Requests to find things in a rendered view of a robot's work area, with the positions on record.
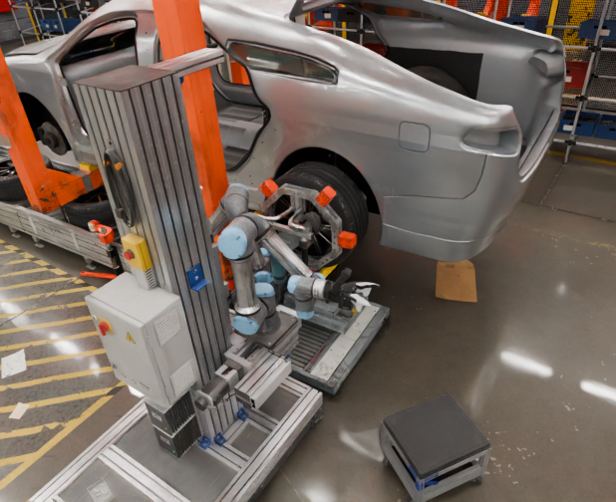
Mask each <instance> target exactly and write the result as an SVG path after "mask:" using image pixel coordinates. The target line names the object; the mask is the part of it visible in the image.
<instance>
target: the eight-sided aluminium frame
mask: <svg viewBox="0 0 616 502"><path fill-rule="evenodd" d="M283 194H287V195H293V196H295V197H301V198H303V199H307V200H310V201H311V202H312V203H313V204H314V205H315V207H316V208H317V209H318V210H319V211H320V213H321V214H322V215H323V216H324V217H325V219H326V220H327V221H328V222H329V224H330V225H331V233H332V251H331V252H330V253H328V254H327V255H325V256H324V257H322V258H321V259H319V260H317V259H314V258H310V257H308V265H309V268H310V269H312V270H316V271H317V270H318V269H320V268H321V267H323V266H324V265H326V264H327V263H329V262H330V261H332V260H334V259H336V258H337V257H338V256H339V255H340V254H341V253H342V252H343V250H342V249H343V247H340V246H338V236H339V235H340V234H341V233H342V219H341V218H340V216H338V215H337V213H336V212H335V211H334V210H333V209H332V207H331V206H330V205H329V204H327V205H326V206H325V207H322V206H321V205H320V204H319V203H318V202H317V201H316V197H317V196H318V195H319V194H320V193H319V192H318V191H317V190H315V189H309V188H305V187H301V186H296V185H292V184H290V183H289V184H288V183H285V184H283V185H282V186H281V187H279V188H278V189H277V190H276V191H275V192H274V193H273V194H272V195H271V196H270V197H269V198H268V199H267V200H266V201H264V202H263V203H262V204H261V207H262V208H261V209H262V215H264V216H268V217H273V209H272V204H273V203H274V202H275V201H276V200H277V199H278V198H279V197H280V196H282V195H283Z"/></svg>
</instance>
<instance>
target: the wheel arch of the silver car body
mask: <svg viewBox="0 0 616 502"><path fill-rule="evenodd" d="M334 152H336V151H334V150H332V149H330V148H327V147H323V146H317V145H307V146H301V147H298V148H296V149H294V150H292V151H290V152H289V153H287V154H286V155H285V156H284V157H283V158H282V159H281V160H280V162H279V163H278V165H277V167H276V169H275V171H274V173H273V176H272V180H273V181H275V180H276V179H277V178H279V177H280V176H281V175H283V174H284V173H286V172H287V171H288V170H290V169H291V168H293V167H294V166H296V165H297V164H300V163H302V162H306V161H321V162H325V161H326V159H327V157H328V155H329V154H331V155H330V157H329V159H328V161H327V164H331V165H333V166H334ZM336 153H338V152H336ZM337 168H338V169H340V170H342V172H345V174H347V175H348V176H349V177H350V178H351V179H352V180H353V181H354V182H355V183H356V184H357V186H358V187H359V189H360V190H362V191H363V193H364V194H365V195H366V196H367V207H368V211H369V212H371V213H375V214H379V215H381V223H382V233H381V239H380V243H379V244H380V245H381V242H382V236H383V220H382V214H381V209H380V205H379V202H378V199H377V197H376V195H375V192H374V190H373V188H372V186H371V185H370V183H369V181H368V180H367V178H366V177H365V176H364V174H363V173H362V172H361V171H360V170H359V168H358V167H357V166H356V165H355V164H354V163H352V162H351V161H350V160H349V159H348V158H346V157H345V156H343V155H342V154H340V153H338V159H337Z"/></svg>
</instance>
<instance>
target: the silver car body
mask: <svg viewBox="0 0 616 502"><path fill-rule="evenodd" d="M336 3H341V4H343V5H345V6H347V7H349V8H351V9H353V10H355V11H356V12H358V13H360V14H362V15H364V16H365V17H366V18H367V19H368V21H369V22H370V23H371V24H372V26H373V29H374V31H375V34H376V36H377V37H378V38H379V40H380V41H381V42H382V44H383V46H384V50H385V55H384V57H382V56H380V55H378V54H376V53H375V52H373V51H371V50H369V49H366V48H364V47H362V46H360V45H357V44H355V43H353V42H350V41H348V40H345V39H343V38H340V37H337V36H335V35H332V34H329V33H326V32H323V31H320V30H317V29H314V28H311V27H308V26H305V25H301V24H298V23H296V20H295V17H297V16H299V15H302V14H305V13H308V12H311V11H314V10H318V9H321V8H324V7H327V6H330V5H333V4H336ZM199 5H200V11H201V17H202V24H203V30H204V36H205V43H206V48H211V49H215V48H217V47H218V46H219V47H220V48H221V49H223V50H224V51H225V52H226V53H227V54H228V55H229V56H230V57H232V58H233V59H234V60H235V61H236V62H237V63H239V64H240V65H241V66H242V67H243V68H244V69H245V71H246V73H247V76H248V80H249V83H250V85H243V84H236V83H230V82H228V81H226V80H225V79H224V78H223V77H222V76H221V75H220V73H219V70H218V66H217V65H214V66H212V67H210V73H211V80H212V86H213V92H214V99H215V105H216V111H217V118H218V124H219V130H220V136H221V143H222V149H223V155H224V162H225V168H226V174H227V181H228V187H229V186H230V185H231V184H234V183H240V184H243V185H244V186H246V187H247V189H248V190H249V195H250V198H249V203H248V209H251V210H255V211H259V212H262V209H261V208H262V207H261V204H262V203H263V202H264V199H265V195H264V194H263V193H262V191H261V190H260V189H259V188H258V187H259V186H260V185H261V184H262V183H263V182H264V181H265V180H267V179H268V178H270V177H271V178H272V176H273V173H274V171H275V169H276V167H277V165H278V163H279V162H280V160H281V159H282V158H283V157H284V156H285V155H286V154H287V153H289V152H290V151H292V150H294V149H296V148H298V147H301V146H307V145H317V146H323V147H327V148H330V149H332V150H334V151H336V152H338V153H340V154H342V155H343V156H345V157H346V158H348V159H349V160H350V161H351V162H352V163H354V164H355V165H356V166H357V167H358V168H359V170H360V171H361V172H362V173H363V174H364V176H365V177H366V178H367V180H368V181H369V183H370V185H371V186H372V188H373V190H374V192H375V195H376V197H377V199H378V202H379V205H380V209H381V214H382V220H383V236H382V242H381V245H383V246H387V247H391V248H394V249H398V250H402V251H405V252H409V253H413V254H416V255H420V256H424V257H427V258H431V259H435V260H438V261H443V262H460V261H464V260H467V259H469V258H471V257H473V256H475V255H477V254H479V253H480V252H482V251H483V250H484V249H485V248H487V247H488V246H489V245H490V244H491V243H492V242H493V241H494V240H495V239H496V238H497V236H498V235H499V234H500V233H501V231H502V230H503V229H504V227H505V226H506V224H507V223H508V221H509V219H510V218H511V216H512V214H513V212H514V211H515V209H516V207H517V205H518V203H519V202H520V200H521V199H522V197H523V196H524V194H525V193H526V191H527V190H528V188H529V186H530V185H531V183H532V182H533V180H534V178H535V176H536V174H537V172H538V170H539V169H540V167H541V166H542V164H543V162H544V160H545V158H546V156H547V154H548V152H549V150H550V148H551V145H552V143H553V141H554V138H555V136H556V133H557V131H558V128H559V124H560V119H561V105H562V96H563V90H564V85H565V79H566V63H565V57H566V54H565V49H564V45H563V42H562V41H561V40H560V39H558V38H556V37H552V36H549V35H545V34H541V33H537V32H534V31H530V30H527V29H523V28H520V27H516V26H513V25H509V24H505V23H502V22H498V21H495V20H491V19H488V18H485V17H482V16H479V15H476V14H473V13H470V12H468V11H465V10H462V9H459V8H456V7H453V6H450V5H447V4H444V3H440V2H437V1H433V0H199ZM123 20H128V21H123ZM117 21H123V22H119V23H114V24H111V23H113V22H117ZM108 24H110V25H108ZM128 29H130V30H128ZM126 30H128V31H126ZM124 31H126V32H125V33H123V32H124ZM121 33H123V34H121ZM119 34H121V35H119ZM117 35H119V36H117ZM115 36H117V37H115ZM113 37H115V38H114V39H113V40H112V38H113ZM210 38H211V39H212V40H213V41H214V43H211V40H210ZM114 44H115V46H114ZM112 46H114V47H113V48H108V49H103V50H99V51H95V52H90V53H86V54H82V55H78V56H75V57H71V58H67V59H65V58H66V57H67V56H72V55H76V54H80V53H84V52H88V51H93V50H97V49H102V48H107V47H112ZM386 48H387V50H386ZM5 61H6V64H7V66H8V69H9V72H10V74H11V77H12V79H13V82H14V85H15V87H16V90H17V93H18V95H19V98H20V100H21V103H22V106H23V108H24V111H25V114H26V116H27V119H28V122H29V124H30V127H31V129H32V132H33V135H34V137H35V140H36V142H40V141H41V142H42V144H43V145H47V146H48V148H49V149H50V150H51V151H52V152H54V153H56V154H57V155H64V154H66V153H67V151H70V150H72V151H73V154H74V157H75V160H76V161H80V162H84V163H87V164H91V165H95V166H98V163H97V160H96V156H95V153H94V150H93V147H92V144H91V141H90V137H89V134H88V131H87V128H86V125H85V121H84V118H83V115H82V112H81V109H80V106H79V102H78V99H77V96H76V93H75V90H74V86H73V82H76V81H79V80H82V79H85V78H88V77H92V76H95V75H98V74H102V73H105V72H108V71H112V70H115V69H118V68H122V67H125V66H128V65H136V66H143V67H147V66H150V65H153V64H157V63H160V62H163V61H164V59H163V54H162V49H161V45H160V40H159V35H158V30H157V25H156V20H155V16H154V7H153V2H152V0H114V1H111V2H109V3H107V4H105V5H103V6H102V7H100V8H99V9H98V10H96V11H95V12H94V13H92V14H91V15H90V16H89V17H87V18H86V19H85V20H84V21H82V22H81V23H80V24H79V25H78V26H77V27H76V28H75V29H74V30H72V31H71V32H70V33H69V34H67V35H63V36H59V37H55V38H50V39H46V40H42V41H39V42H35V43H31V44H28V45H25V46H22V47H19V48H17V49H15V50H13V51H11V52H9V53H8V54H7V55H5ZM563 75H564V76H563Z"/></svg>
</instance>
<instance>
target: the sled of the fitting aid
mask: <svg viewBox="0 0 616 502"><path fill-rule="evenodd" d="M356 294H358V295H359V297H361V298H363V299H364V300H367V301H368V296H364V295H363V294H360V293H357V292H356ZM283 306H284V307H287V308H289V309H291V310H294V311H296V310H295V308H296V307H295V303H292V302H289V301H287V300H286V301H285V302H284V303H283ZM365 308H366V306H363V308H362V310H361V312H360V313H359V312H358V311H357V309H356V306H355V305H354V306H353V309H351V311H350V310H345V309H340V311H339V312H338V313H337V314H336V315H335V317H331V316H328V315H325V314H322V313H320V312H317V311H314V315H313V316H312V317H311V318H310V319H304V320H307V321H309V322H312V323H315V324H317V325H320V326H323V327H325V328H328V329H330V330H333V331H336V332H338V333H341V334H344V335H345V334H346V333H347V332H348V330H349V329H350V328H351V326H352V325H353V324H354V322H355V321H356V320H357V318H358V317H359V316H360V314H361V313H362V312H363V310H364V309H365Z"/></svg>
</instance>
